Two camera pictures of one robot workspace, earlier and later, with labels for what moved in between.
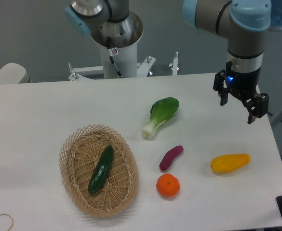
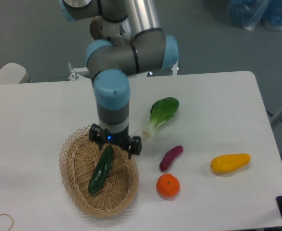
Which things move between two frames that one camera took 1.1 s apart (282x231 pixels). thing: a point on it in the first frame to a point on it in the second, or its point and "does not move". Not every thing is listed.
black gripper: (243, 85) to (122, 138)
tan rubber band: (5, 214) does not move
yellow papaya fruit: (225, 163) does not move
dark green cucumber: (102, 171) does not move
